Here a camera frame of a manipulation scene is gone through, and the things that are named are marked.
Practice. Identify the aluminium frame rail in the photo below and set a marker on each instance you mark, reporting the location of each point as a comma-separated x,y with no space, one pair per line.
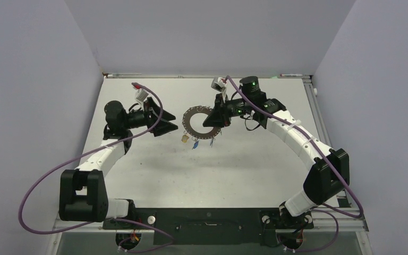
322,222
342,200

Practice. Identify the yellow key tag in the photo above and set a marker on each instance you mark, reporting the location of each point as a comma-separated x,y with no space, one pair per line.
185,138

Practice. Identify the aluminium frame rail front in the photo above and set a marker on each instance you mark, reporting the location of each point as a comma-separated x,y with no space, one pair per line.
322,222

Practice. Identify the aluminium frame rail right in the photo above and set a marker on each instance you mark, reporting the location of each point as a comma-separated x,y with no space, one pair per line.
342,200

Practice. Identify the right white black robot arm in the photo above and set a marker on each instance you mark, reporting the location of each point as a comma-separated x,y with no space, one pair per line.
329,171

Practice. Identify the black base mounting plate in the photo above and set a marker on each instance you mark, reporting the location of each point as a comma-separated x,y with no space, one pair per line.
213,226

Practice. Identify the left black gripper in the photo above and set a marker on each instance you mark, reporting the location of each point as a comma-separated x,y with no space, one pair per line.
152,115

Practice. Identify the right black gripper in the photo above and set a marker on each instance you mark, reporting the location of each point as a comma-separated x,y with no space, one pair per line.
219,117

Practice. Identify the aluminium rail back edge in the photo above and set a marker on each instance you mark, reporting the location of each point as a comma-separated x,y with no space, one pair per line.
191,76

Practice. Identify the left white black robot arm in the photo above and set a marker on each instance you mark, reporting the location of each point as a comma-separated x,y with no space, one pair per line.
83,196

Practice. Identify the large metal ring disc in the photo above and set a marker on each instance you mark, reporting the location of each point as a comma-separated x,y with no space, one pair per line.
186,122

